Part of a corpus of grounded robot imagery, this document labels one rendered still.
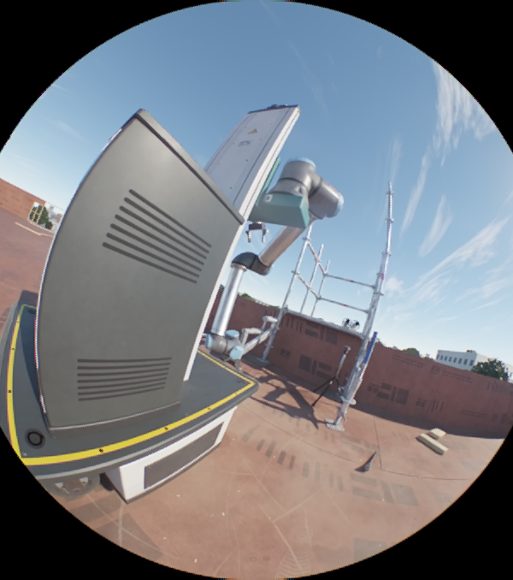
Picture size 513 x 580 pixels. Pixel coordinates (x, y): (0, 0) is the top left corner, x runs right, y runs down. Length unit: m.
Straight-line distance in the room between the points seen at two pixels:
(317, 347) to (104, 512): 2.25
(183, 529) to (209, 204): 0.83
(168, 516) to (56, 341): 0.56
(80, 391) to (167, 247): 0.28
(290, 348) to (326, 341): 0.46
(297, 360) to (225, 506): 1.93
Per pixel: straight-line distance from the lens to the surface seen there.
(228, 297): 1.07
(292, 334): 2.33
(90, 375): 0.33
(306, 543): 0.79
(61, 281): 0.26
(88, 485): 0.66
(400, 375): 2.33
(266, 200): 0.74
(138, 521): 0.68
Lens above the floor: 0.66
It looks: 5 degrees up
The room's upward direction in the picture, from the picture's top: 20 degrees clockwise
